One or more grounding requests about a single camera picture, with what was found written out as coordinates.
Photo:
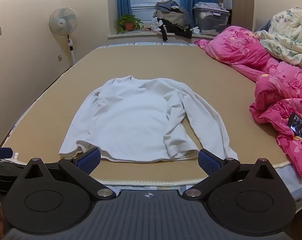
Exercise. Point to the white long-sleeve shirt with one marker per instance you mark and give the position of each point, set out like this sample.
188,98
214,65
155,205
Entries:
136,115

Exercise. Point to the smartphone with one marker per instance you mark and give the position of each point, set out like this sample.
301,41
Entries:
299,127

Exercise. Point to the white plastic basket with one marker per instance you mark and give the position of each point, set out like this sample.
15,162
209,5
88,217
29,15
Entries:
227,3

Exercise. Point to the potted green plant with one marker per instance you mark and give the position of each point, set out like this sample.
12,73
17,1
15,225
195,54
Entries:
129,25

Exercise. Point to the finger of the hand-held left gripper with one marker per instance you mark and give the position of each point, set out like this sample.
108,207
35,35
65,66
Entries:
0,152

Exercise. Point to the wooden cabinet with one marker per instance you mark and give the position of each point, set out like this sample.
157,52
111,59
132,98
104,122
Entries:
243,5

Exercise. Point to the pink floral quilt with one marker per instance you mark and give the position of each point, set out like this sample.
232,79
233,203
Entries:
241,50

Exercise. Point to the wall outlet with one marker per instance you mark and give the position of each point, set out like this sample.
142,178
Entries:
60,58

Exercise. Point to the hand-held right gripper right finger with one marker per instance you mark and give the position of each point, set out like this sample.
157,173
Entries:
208,163

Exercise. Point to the folded grey clothes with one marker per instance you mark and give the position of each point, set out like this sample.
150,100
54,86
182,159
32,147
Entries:
206,5

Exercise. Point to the clear plastic storage bin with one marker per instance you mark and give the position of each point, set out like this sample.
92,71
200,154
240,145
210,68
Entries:
211,22

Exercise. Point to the cream floral quilt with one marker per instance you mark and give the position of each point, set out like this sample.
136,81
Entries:
288,35

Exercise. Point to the white standing fan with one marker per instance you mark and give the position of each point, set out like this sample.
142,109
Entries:
63,21

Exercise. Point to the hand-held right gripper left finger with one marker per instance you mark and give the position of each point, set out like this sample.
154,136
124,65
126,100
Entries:
89,161

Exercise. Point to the grey blue cloth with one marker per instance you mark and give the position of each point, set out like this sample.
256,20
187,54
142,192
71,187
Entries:
264,26

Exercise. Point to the pile of dark clothes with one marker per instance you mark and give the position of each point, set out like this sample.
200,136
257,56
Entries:
171,17

